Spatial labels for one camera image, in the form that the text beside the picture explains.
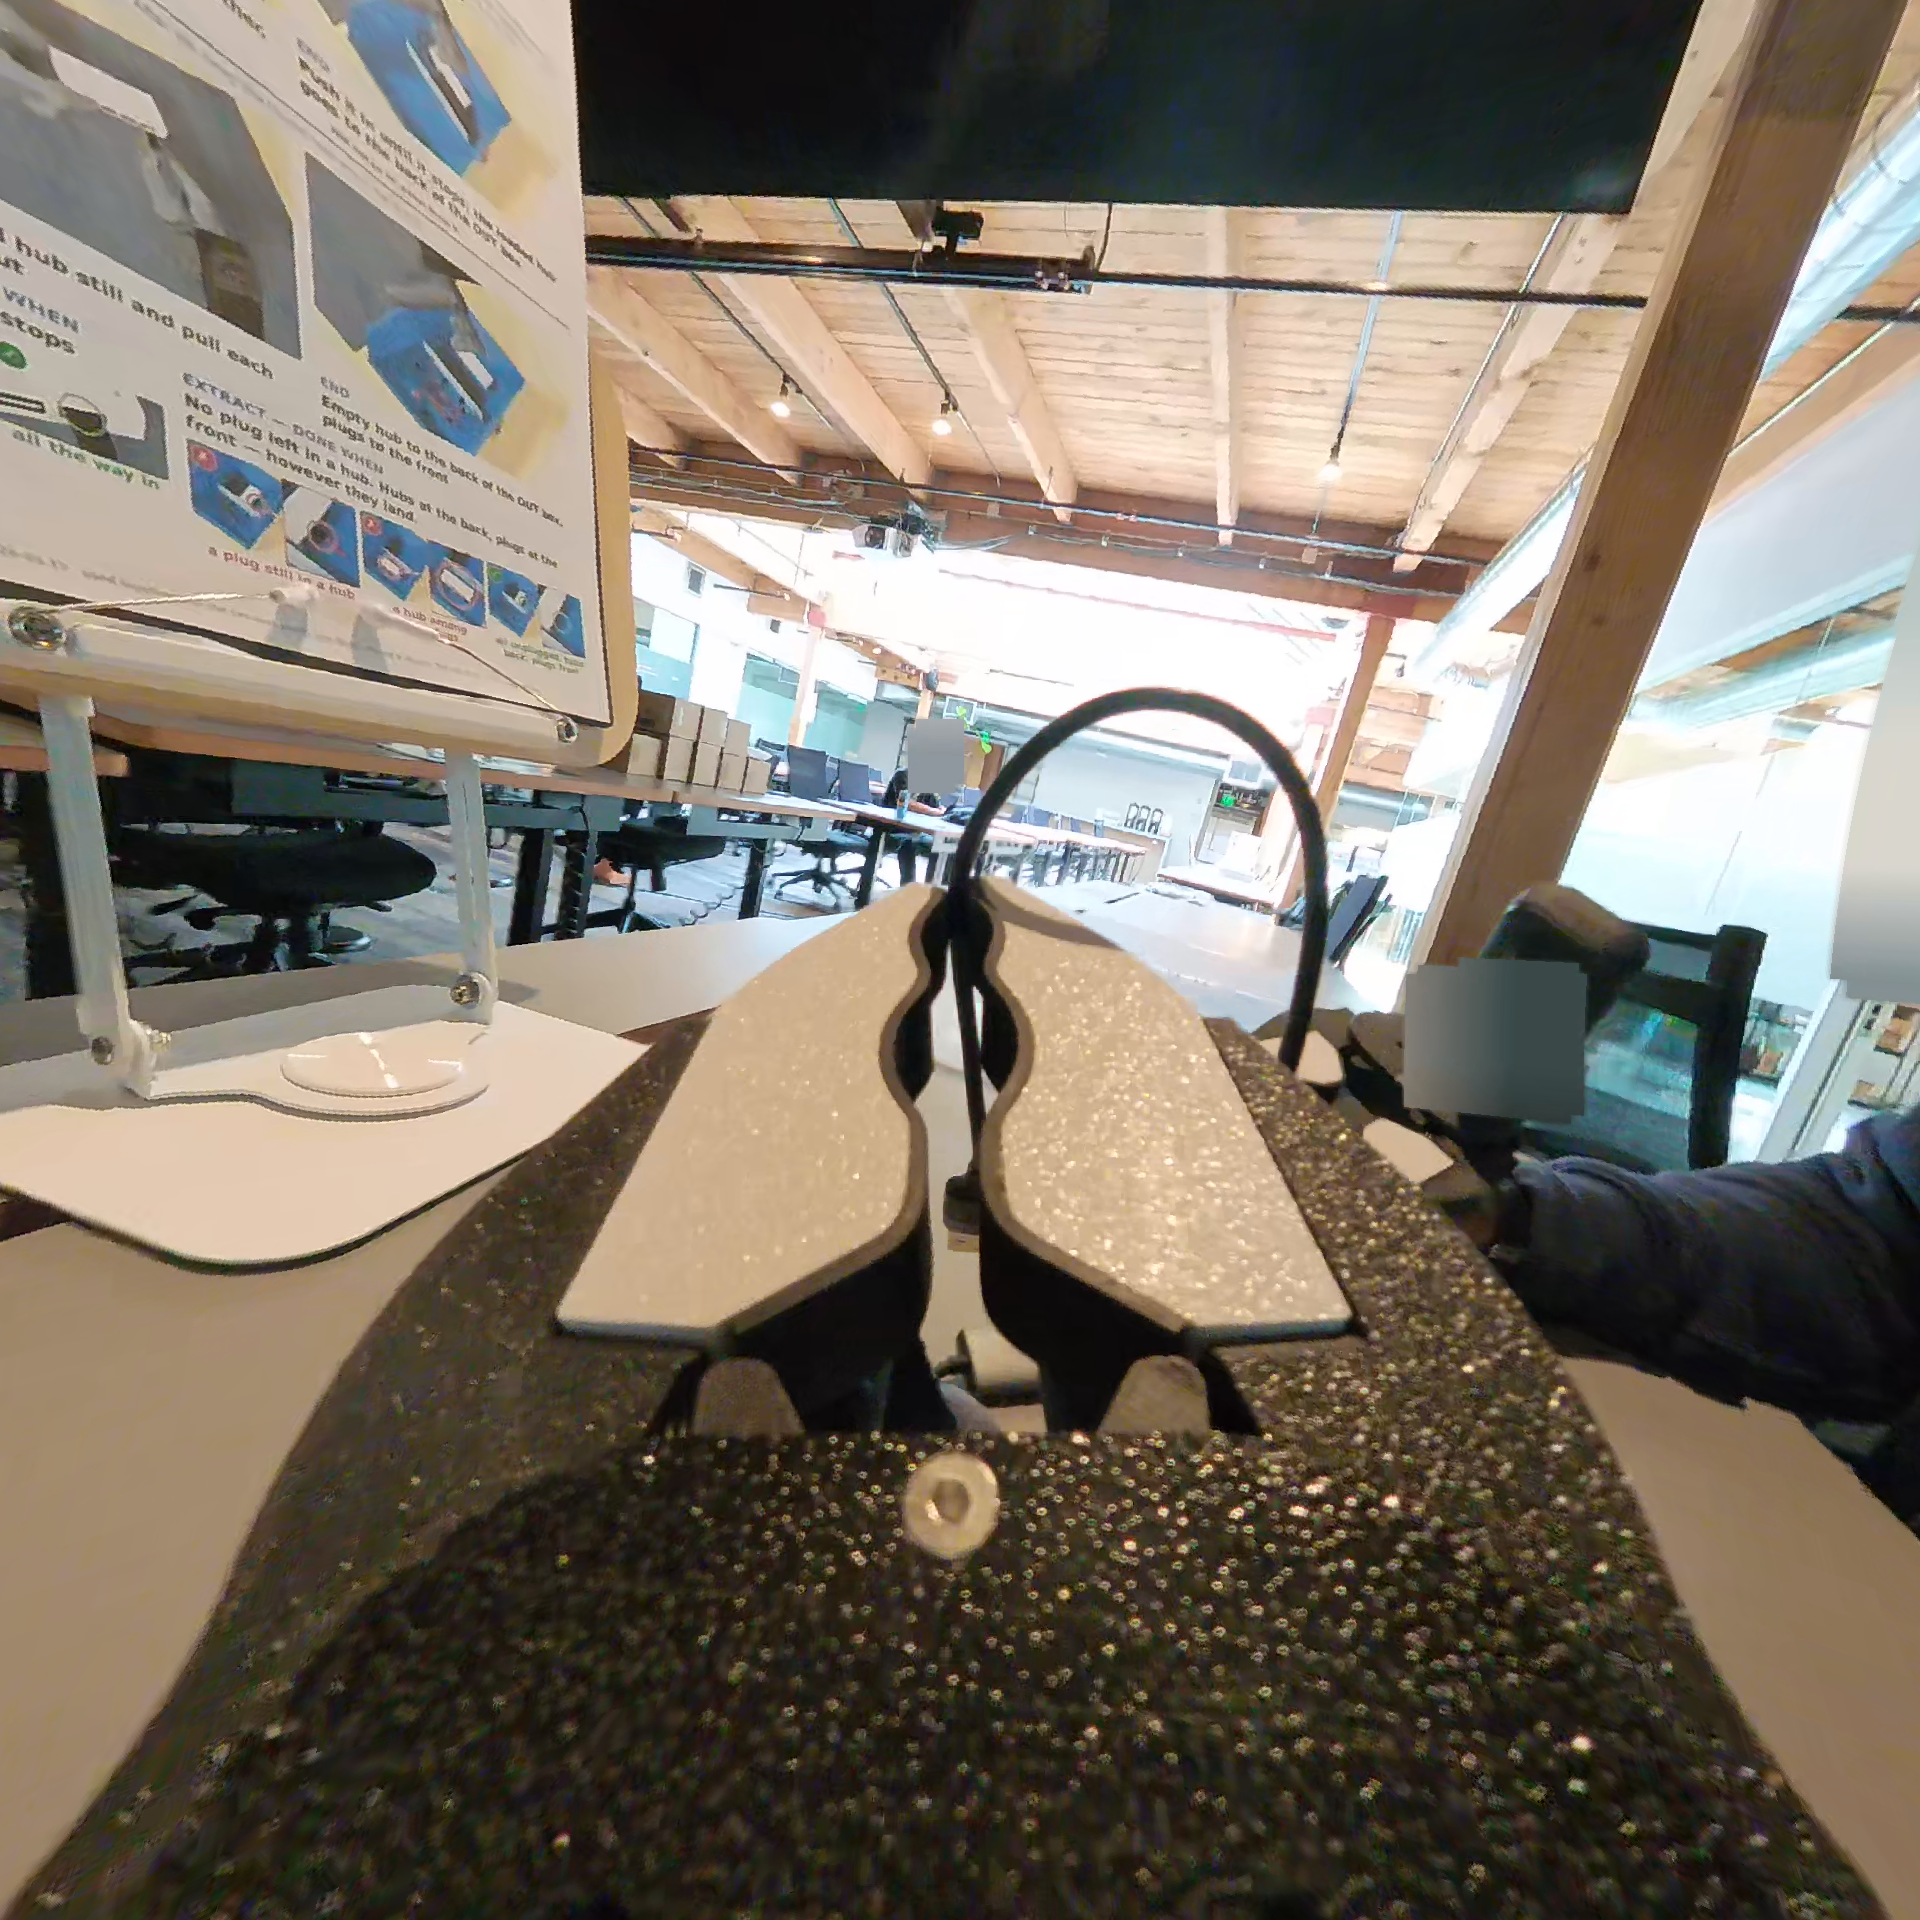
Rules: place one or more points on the black office chair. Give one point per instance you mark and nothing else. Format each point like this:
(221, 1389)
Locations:
(302, 873)
(1681, 1051)

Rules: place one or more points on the printed paper sheets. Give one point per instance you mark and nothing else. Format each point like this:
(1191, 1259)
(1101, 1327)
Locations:
(274, 301)

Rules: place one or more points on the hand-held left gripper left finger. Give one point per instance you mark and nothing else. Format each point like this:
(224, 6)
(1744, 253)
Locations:
(752, 1156)

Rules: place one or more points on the white stand with clear arms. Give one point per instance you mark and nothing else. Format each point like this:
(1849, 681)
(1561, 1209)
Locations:
(182, 1156)

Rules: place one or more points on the white document stand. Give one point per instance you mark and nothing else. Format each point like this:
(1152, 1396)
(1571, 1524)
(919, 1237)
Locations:
(611, 601)

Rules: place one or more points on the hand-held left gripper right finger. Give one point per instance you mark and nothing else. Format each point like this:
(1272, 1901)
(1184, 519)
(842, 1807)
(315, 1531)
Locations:
(1157, 1156)

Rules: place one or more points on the row of cardboard boxes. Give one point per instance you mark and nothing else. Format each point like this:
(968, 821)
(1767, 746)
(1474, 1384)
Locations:
(707, 751)

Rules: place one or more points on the person's right forearm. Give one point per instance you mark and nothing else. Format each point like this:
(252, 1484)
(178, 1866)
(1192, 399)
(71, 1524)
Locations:
(1742, 1260)

